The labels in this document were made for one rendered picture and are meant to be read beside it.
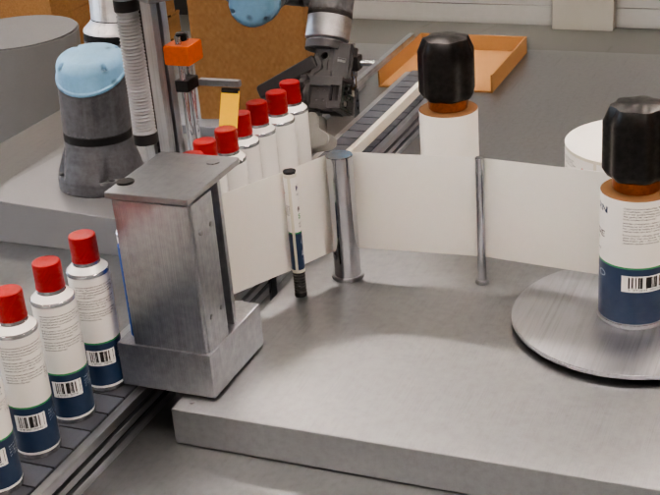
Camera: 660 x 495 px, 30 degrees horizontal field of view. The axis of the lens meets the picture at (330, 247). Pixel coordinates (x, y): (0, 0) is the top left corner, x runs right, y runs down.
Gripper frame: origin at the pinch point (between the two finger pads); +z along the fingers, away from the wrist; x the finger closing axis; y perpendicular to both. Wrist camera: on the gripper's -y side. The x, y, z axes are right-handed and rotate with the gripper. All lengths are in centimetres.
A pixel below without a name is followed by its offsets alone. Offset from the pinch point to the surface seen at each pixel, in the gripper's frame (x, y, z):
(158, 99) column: -27.0, -12.6, -4.1
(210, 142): -35.2, 1.5, 3.0
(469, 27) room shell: 404, -94, -125
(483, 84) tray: 69, 10, -28
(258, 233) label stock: -37.4, 11.7, 15.0
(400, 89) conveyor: 50, -2, -22
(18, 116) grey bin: 159, -176, -28
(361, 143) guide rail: 14.7, 5.0, -5.6
